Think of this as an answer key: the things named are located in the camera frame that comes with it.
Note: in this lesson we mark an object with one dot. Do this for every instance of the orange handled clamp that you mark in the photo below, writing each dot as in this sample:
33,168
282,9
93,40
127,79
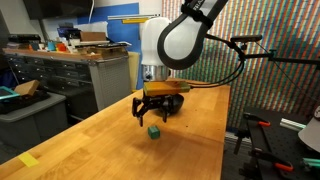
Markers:
276,161
253,117

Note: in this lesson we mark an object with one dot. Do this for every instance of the yellow sticky note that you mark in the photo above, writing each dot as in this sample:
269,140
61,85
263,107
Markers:
28,159

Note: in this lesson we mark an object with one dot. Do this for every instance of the teal tray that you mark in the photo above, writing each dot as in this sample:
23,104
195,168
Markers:
6,93

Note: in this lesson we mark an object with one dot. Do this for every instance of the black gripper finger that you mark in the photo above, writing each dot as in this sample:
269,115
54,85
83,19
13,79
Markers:
140,118
165,114

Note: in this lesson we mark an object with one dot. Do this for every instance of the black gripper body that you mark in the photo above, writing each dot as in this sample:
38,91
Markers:
146,103

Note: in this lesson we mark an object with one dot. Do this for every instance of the wooden block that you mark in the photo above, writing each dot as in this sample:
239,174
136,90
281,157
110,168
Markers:
27,88

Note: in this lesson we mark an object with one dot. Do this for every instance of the cardboard box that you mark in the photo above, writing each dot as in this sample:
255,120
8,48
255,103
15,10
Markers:
92,36

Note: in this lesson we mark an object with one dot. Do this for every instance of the blue foam board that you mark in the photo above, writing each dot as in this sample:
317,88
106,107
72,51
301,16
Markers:
116,30

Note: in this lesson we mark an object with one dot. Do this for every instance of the yellow wrist camera box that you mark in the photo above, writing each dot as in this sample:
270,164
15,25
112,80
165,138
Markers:
165,88

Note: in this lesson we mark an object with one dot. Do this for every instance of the grey storage bin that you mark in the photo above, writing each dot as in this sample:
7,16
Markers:
27,127

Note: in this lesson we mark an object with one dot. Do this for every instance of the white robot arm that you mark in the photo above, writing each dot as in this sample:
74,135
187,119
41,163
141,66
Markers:
172,45

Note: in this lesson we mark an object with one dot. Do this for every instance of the grey drawer cabinet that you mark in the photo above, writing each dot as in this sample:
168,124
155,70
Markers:
90,82

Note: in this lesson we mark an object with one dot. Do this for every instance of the black bowl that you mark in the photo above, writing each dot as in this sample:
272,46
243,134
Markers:
170,103

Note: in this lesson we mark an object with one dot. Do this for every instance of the green cube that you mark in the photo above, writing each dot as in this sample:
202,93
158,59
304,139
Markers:
153,132

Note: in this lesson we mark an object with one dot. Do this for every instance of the black camera on stand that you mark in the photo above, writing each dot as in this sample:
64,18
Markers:
239,42

